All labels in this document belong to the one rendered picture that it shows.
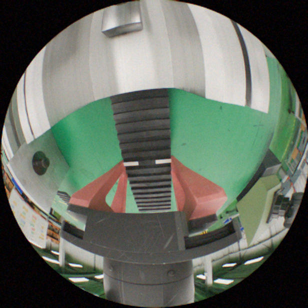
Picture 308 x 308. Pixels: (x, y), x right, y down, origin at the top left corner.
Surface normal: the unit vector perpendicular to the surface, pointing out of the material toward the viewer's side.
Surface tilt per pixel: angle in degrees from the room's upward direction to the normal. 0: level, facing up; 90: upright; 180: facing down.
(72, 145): 0
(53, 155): 90
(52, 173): 90
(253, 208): 90
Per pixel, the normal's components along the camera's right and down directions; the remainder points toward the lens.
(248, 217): -0.99, -0.07
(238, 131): 0.04, 0.60
